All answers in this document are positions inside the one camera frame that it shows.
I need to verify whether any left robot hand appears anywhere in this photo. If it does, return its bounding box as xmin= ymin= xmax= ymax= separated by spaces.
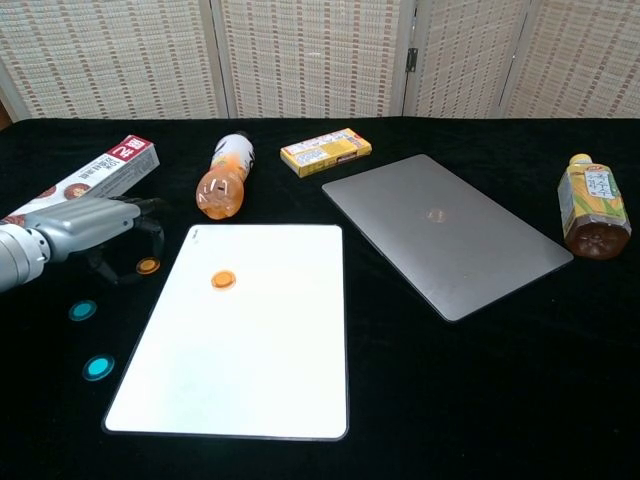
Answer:
xmin=24 ymin=195 xmax=169 ymax=287

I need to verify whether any blue round magnet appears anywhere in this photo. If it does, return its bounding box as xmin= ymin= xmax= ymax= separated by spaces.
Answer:
xmin=68 ymin=299 xmax=98 ymax=322
xmin=82 ymin=354 xmax=116 ymax=382

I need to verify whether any white magnetic board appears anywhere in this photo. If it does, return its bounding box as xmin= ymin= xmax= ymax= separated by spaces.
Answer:
xmin=101 ymin=223 xmax=350 ymax=443

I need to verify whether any long white wrap box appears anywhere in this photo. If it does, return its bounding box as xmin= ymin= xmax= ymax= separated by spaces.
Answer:
xmin=0 ymin=133 xmax=161 ymax=226

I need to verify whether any orange drink bottle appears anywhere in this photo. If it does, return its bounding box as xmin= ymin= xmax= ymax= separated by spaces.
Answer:
xmin=195 ymin=130 xmax=257 ymax=222

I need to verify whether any woven folding screen panel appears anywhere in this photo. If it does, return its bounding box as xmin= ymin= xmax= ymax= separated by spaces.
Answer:
xmin=0 ymin=0 xmax=229 ymax=121
xmin=402 ymin=0 xmax=531 ymax=120
xmin=497 ymin=0 xmax=640 ymax=120
xmin=209 ymin=0 xmax=419 ymax=120

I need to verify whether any yellow snack box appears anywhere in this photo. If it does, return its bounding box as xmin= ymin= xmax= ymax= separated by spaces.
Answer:
xmin=279 ymin=127 xmax=373 ymax=179

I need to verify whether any silver closed laptop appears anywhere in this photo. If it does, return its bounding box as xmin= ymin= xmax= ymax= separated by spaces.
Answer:
xmin=321 ymin=153 xmax=575 ymax=324

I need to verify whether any black tablecloth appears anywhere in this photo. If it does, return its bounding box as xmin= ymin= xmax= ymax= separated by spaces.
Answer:
xmin=0 ymin=116 xmax=640 ymax=480

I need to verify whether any green tea bottle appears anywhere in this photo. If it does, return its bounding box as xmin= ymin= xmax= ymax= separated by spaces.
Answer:
xmin=557 ymin=153 xmax=633 ymax=260

